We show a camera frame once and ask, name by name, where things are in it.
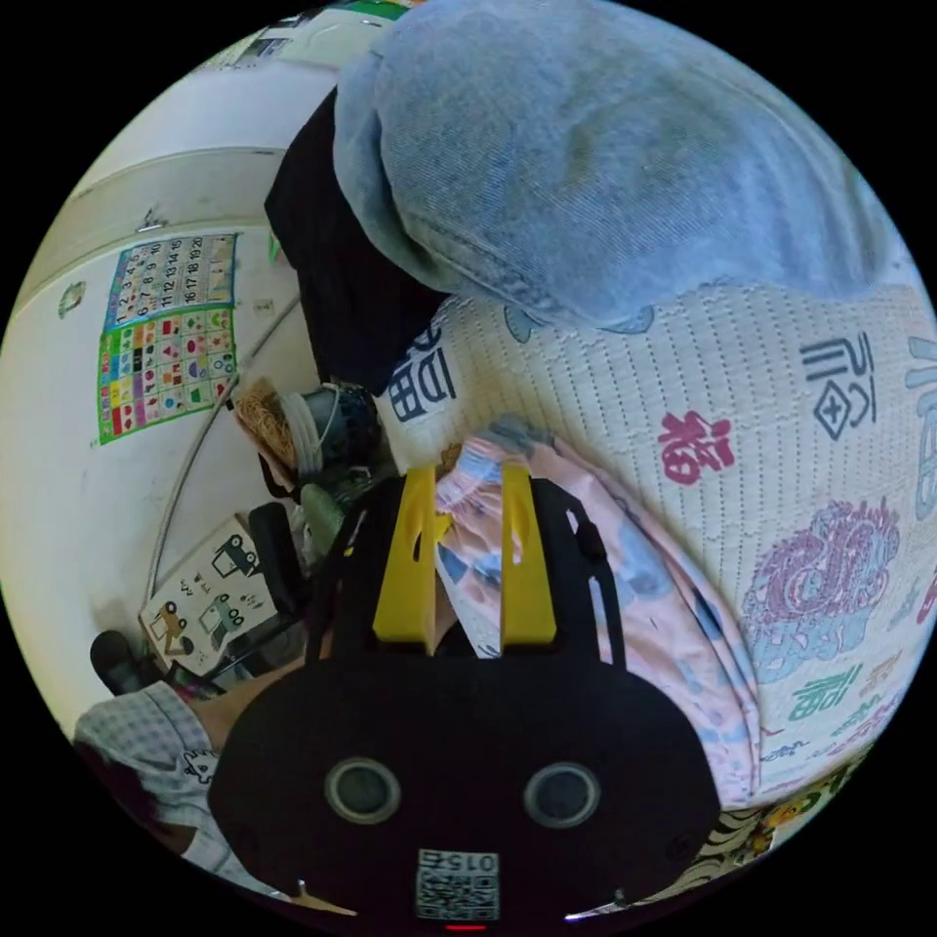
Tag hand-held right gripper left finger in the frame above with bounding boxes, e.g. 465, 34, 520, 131
371, 467, 442, 655

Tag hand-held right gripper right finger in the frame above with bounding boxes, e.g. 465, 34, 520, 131
500, 464, 559, 657

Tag pink heart long pants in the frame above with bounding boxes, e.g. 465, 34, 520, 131
432, 415, 764, 810

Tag carton with vehicle drawings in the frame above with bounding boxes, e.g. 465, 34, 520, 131
137, 514, 281, 678

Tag bed with printed woven mat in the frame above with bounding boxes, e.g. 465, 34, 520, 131
377, 281, 937, 879

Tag person's body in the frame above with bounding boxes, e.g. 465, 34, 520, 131
71, 658, 308, 898

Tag pile of clothes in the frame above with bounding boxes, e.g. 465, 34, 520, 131
263, 0, 917, 400

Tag colourful wall poster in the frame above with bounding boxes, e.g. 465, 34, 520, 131
95, 232, 241, 448

